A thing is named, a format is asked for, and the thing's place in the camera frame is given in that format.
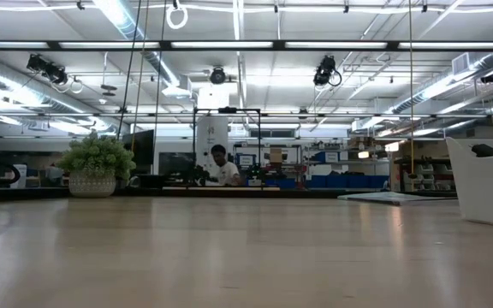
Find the black ceiling camera on bar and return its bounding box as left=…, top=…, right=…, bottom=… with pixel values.
left=26, top=53, right=69, bottom=86

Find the black overhead light bar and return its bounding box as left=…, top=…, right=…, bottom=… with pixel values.
left=0, top=39, right=493, bottom=53

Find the black hanging camera with cable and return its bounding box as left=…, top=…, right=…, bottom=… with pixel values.
left=312, top=54, right=343, bottom=88

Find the white patterned plant pot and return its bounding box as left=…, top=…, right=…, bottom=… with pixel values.
left=68, top=170, right=117, bottom=198

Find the green potted plant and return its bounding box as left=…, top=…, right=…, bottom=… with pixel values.
left=56, top=130, right=137, bottom=181

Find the white plastic bin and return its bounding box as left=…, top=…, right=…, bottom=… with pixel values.
left=444, top=136, right=493, bottom=230

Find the grey flat mat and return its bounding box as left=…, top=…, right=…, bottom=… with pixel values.
left=337, top=191, right=458, bottom=206

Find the white coiled hanging cable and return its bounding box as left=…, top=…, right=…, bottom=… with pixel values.
left=165, top=0, right=189, bottom=31

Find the yellow hanging strap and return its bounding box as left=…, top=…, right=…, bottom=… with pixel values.
left=407, top=0, right=416, bottom=180

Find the black hanging cable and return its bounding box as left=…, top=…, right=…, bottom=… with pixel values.
left=116, top=0, right=143, bottom=140

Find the round black ceiling camera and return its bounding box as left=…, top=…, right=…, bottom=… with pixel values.
left=209, top=65, right=228, bottom=86

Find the black monitor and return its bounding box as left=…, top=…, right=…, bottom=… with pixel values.
left=122, top=128, right=156, bottom=176

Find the person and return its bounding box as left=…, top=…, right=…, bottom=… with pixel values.
left=206, top=144, right=244, bottom=187

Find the black metal frame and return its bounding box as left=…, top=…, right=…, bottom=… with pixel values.
left=192, top=106, right=263, bottom=188

